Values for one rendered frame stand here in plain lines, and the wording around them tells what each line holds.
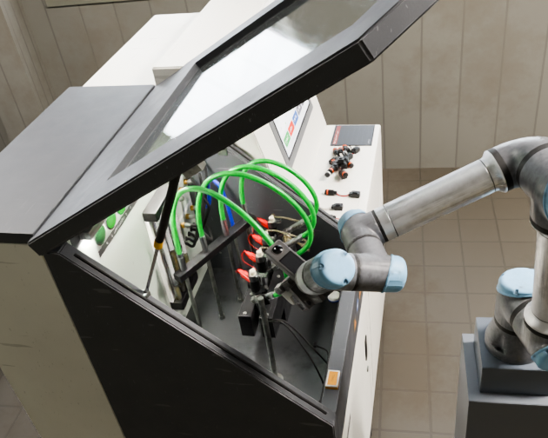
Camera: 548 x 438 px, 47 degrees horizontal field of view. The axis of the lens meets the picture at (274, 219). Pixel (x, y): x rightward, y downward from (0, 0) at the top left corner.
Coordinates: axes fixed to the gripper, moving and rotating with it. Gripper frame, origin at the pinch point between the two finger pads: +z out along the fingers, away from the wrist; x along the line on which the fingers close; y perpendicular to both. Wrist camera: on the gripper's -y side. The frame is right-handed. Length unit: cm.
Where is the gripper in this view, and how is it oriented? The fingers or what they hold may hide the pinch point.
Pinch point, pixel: (282, 282)
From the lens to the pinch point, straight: 151.2
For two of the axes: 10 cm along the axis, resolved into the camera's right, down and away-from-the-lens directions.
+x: 7.0, -6.3, 3.3
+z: -2.4, 2.2, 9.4
